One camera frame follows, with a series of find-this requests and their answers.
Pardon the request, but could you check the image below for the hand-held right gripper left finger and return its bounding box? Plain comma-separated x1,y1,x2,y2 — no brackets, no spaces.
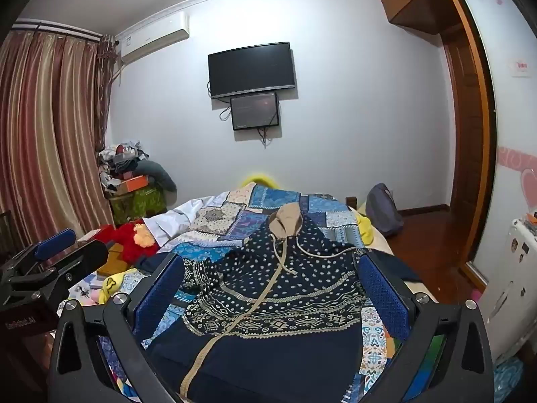
48,253,186,403

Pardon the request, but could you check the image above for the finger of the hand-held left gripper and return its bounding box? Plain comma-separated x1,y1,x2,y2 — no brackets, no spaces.
12,240,109,300
9,229,77,271

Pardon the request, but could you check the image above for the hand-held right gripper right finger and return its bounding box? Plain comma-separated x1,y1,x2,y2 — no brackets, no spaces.
356,250,496,403

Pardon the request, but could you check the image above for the navy patterned hoodie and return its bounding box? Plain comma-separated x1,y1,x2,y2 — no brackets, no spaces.
145,203,420,403

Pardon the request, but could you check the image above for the pile of mixed clothes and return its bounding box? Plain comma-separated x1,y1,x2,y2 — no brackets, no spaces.
98,138,151,187

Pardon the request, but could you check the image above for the mustard yellow cloth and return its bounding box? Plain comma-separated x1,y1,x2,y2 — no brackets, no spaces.
96,242,127,277

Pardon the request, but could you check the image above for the yellow cartoon print cloth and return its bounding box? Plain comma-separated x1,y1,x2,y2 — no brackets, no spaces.
98,272,140,305

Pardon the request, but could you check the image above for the red plush toy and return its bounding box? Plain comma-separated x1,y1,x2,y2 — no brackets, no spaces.
107,218,165,266

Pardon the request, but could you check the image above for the orange cardboard box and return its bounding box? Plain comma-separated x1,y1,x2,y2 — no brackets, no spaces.
110,174,152,196

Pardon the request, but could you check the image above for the grey backpack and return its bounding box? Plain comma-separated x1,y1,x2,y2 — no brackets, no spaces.
365,182,404,238

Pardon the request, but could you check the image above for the blue patchwork quilt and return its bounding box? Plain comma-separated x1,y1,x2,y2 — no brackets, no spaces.
80,181,405,403

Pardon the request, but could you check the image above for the striped red curtain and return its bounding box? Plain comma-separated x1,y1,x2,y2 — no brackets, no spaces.
0,21,117,261

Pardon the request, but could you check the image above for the white appliance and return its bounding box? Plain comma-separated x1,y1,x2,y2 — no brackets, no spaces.
477,214,537,362

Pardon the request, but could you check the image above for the yellow fuzzy cushion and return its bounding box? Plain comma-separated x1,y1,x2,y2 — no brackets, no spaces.
241,172,278,189

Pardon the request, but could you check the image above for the wooden door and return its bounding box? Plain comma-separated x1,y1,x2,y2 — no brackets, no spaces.
440,29,491,240

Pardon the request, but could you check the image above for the curtain rod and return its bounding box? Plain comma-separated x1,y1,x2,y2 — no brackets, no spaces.
12,18,116,45

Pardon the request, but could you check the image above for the white air conditioner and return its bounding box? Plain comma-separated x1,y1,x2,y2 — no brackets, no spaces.
119,12,190,66

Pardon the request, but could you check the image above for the pink heart wall sticker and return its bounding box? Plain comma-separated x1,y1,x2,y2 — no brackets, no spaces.
498,147,537,216

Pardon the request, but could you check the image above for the small black wall monitor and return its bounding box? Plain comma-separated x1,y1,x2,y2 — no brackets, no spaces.
230,91,281,131

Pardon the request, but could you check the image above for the black wall television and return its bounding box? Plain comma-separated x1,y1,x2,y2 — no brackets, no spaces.
208,42,296,100

